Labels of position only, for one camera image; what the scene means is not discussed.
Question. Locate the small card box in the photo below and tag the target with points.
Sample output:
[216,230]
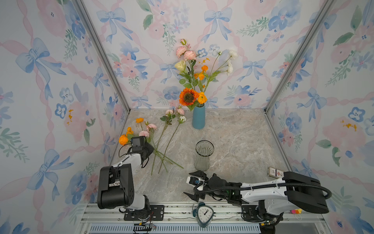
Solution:
[275,173]

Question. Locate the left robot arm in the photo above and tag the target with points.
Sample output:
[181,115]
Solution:
[116,187]

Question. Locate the cream rose stem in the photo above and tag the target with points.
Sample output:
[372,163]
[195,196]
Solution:
[186,72]

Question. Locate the pink rose stem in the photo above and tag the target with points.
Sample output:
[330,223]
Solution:
[149,133]

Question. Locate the orange poppy spray stem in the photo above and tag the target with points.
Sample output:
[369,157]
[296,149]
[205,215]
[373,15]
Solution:
[140,123]

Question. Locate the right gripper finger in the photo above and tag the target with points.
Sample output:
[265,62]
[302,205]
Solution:
[194,197]
[199,174]

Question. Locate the clear glass vase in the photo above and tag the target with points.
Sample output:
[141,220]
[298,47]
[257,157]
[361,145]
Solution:
[204,149]

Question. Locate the white ranunculus flower stem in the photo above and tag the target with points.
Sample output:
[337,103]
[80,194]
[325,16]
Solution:
[225,68]

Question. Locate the orange ranunculus flower stem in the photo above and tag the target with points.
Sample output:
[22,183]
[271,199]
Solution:
[127,137]

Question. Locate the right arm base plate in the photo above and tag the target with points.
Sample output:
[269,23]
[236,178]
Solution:
[258,214]

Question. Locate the orange poppy flower stem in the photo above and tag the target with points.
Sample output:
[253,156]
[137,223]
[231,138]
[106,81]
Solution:
[200,77]

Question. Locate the teal ceramic vase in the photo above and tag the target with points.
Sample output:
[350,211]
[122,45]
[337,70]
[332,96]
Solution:
[199,117]

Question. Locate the small colourful toy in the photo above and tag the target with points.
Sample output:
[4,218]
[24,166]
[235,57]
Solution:
[296,211]

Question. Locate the tall pink bud stem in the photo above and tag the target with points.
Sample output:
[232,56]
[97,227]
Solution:
[184,52]

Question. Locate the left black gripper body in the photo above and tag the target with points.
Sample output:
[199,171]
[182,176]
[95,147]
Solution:
[147,149]

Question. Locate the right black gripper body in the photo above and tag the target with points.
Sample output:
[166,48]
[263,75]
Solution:
[212,194]

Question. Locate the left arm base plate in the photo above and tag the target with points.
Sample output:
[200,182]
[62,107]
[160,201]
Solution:
[150,212]

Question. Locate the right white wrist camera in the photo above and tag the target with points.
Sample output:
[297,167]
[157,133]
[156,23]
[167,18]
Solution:
[198,182]

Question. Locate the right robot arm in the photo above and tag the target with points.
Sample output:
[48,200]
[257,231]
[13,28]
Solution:
[264,202]

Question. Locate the pink bud flower stem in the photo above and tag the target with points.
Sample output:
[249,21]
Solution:
[175,110]

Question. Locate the teal heart alarm clock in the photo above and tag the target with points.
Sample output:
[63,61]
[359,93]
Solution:
[204,214]

